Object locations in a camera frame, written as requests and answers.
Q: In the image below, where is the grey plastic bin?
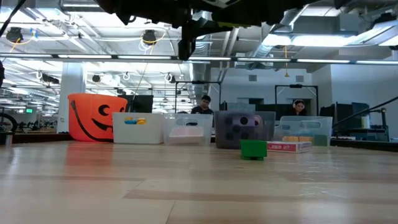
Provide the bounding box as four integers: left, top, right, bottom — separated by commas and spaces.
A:
213, 110, 277, 149

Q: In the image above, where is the black stand frame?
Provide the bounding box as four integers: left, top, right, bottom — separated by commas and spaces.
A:
174, 80, 223, 115
274, 83, 320, 117

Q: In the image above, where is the orange pumpkin bucket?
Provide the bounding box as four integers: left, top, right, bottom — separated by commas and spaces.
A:
67, 93, 128, 143

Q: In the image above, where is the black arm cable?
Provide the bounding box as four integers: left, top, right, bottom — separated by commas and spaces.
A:
0, 0, 27, 38

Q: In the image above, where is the person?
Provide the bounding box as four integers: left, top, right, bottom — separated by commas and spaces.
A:
190, 95, 215, 115
285, 98, 308, 117

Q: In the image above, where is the red playing card box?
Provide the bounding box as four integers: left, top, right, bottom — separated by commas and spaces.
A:
266, 141, 313, 154

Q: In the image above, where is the purple foam die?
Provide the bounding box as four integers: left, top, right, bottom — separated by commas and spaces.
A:
225, 115, 256, 141

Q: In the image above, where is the white plastic bin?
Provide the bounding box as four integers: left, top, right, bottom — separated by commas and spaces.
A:
112, 112, 165, 145

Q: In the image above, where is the clear plastic bin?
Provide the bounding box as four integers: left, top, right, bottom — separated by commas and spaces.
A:
273, 116, 333, 147
163, 113, 215, 147

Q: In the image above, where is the long ceiling light strip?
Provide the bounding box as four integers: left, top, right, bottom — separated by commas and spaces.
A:
0, 53, 398, 65

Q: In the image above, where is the yellow hanging cord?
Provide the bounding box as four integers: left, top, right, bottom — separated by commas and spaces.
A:
284, 45, 290, 78

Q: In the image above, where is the black desk with equipment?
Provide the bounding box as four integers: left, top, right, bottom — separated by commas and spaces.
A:
319, 101, 391, 142

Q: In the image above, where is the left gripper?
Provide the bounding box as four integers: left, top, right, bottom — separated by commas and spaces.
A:
177, 17, 234, 62

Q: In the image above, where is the black ceiling camera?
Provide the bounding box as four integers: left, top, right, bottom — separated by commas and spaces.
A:
6, 27, 24, 44
142, 29, 157, 47

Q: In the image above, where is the dark green toy block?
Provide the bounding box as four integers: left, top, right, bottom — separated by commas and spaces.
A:
240, 139, 268, 161

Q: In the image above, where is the silver ventilation duct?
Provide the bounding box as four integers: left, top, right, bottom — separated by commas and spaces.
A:
253, 9, 312, 58
186, 11, 216, 94

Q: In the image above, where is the black monitor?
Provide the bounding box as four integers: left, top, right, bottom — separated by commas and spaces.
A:
119, 95, 154, 114

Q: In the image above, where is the thin black bar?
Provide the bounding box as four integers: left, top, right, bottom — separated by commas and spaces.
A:
331, 95, 398, 127

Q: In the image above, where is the small green toy block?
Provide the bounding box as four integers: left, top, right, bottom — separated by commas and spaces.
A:
313, 134, 329, 147

